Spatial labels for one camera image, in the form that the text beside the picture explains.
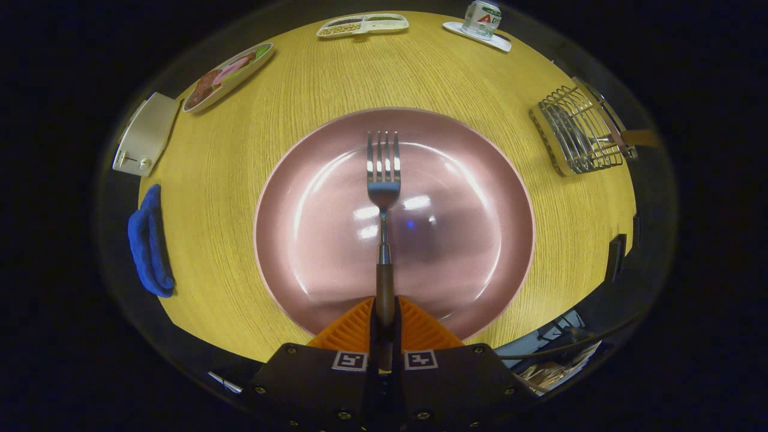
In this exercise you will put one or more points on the green lettuce leaf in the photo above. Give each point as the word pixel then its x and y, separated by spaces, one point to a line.
pixel 262 51

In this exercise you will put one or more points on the round white food plate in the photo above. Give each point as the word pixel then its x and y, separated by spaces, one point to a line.
pixel 240 81

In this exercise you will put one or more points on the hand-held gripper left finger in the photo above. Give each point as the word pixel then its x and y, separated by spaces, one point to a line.
pixel 312 384

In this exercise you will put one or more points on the large brown meat slice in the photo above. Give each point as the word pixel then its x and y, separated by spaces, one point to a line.
pixel 204 90

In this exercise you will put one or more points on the pink ham slice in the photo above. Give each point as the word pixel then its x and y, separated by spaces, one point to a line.
pixel 231 71

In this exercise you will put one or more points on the white divided bean tray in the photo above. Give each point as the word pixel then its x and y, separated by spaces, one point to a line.
pixel 390 25

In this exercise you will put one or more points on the white toaster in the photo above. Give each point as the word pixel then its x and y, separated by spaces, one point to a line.
pixel 150 132

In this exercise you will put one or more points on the pink plate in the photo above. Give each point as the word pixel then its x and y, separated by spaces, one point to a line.
pixel 468 240

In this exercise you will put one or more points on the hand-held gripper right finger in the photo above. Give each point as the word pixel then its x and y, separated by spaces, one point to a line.
pixel 462 384

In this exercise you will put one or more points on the white drink bottle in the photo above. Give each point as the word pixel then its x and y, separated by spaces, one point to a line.
pixel 480 21

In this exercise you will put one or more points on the black table clamp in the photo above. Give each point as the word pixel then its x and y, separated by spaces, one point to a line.
pixel 636 229
pixel 616 258

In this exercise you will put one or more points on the blue cloth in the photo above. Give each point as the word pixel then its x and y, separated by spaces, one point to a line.
pixel 147 246

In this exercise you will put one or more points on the white square coaster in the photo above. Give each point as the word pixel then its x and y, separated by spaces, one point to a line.
pixel 495 43

